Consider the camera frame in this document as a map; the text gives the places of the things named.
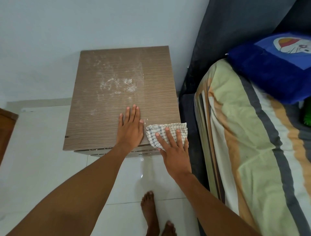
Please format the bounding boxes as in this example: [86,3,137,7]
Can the person's right hand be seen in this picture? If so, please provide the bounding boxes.
[155,127,192,181]

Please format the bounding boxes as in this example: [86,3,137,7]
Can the person's left hand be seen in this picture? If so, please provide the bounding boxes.
[116,104,144,149]

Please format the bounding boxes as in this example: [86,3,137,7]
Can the white checkered cleaning cloth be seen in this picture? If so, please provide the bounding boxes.
[145,122,188,152]

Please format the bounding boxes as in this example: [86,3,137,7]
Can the person's left forearm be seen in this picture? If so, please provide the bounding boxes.
[6,143,138,236]

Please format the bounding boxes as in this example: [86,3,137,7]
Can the person's right forearm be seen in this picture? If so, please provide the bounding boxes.
[170,172,262,236]

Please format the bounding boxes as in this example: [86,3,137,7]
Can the brown wooden bedside table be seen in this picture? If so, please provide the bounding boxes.
[62,45,182,158]

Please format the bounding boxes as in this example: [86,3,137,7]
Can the white dust patch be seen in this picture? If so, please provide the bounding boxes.
[84,55,146,117]

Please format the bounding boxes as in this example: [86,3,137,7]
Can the striped bed sheet mattress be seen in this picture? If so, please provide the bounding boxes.
[193,58,311,236]

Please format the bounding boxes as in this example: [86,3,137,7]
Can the person's left foot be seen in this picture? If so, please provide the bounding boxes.
[141,191,160,236]

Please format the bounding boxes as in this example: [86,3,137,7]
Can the person's foot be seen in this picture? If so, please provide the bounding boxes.
[161,220,177,236]
[141,191,160,236]

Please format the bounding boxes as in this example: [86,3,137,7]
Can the person's right foot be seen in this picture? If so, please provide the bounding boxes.
[161,220,177,236]

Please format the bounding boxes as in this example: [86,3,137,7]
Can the blue cartoon print pillow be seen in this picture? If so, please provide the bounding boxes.
[227,31,311,105]

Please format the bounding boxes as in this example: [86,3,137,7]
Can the brown wooden door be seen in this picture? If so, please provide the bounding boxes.
[0,108,19,166]

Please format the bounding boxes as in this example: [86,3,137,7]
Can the green fuzzy object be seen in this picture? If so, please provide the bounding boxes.
[302,97,311,126]

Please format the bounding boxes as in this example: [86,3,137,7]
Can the dark grey bed frame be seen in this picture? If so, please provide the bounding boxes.
[178,0,311,236]

